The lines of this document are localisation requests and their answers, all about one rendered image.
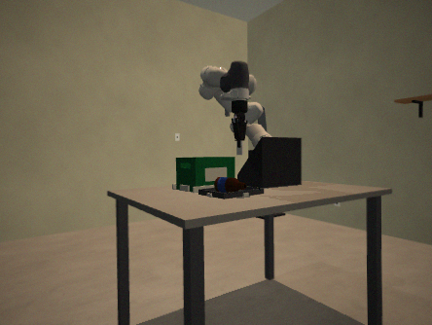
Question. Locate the brown bottle with blue label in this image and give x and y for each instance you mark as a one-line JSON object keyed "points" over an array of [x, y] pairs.
{"points": [[228, 184]]}

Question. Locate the dark green divided crate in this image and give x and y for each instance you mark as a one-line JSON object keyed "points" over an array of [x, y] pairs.
{"points": [[202, 171]]}

